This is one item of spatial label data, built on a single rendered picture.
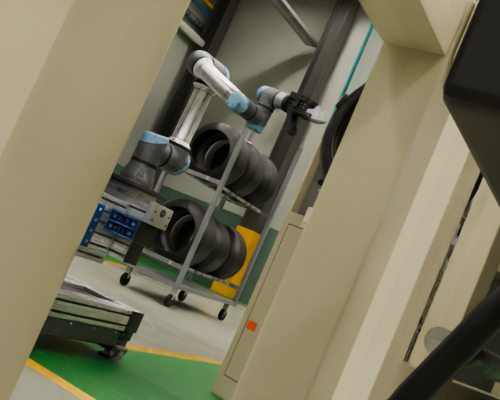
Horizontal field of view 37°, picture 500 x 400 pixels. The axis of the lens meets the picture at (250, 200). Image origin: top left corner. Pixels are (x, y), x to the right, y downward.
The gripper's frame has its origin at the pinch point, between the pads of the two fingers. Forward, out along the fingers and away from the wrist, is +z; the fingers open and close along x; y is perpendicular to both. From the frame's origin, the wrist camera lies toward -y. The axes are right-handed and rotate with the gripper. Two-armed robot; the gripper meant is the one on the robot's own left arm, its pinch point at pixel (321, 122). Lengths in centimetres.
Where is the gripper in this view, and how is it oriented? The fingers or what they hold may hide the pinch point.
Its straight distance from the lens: 289.0
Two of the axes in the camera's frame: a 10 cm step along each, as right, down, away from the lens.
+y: 4.8, -8.8, 0.1
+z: 6.7, 3.6, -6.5
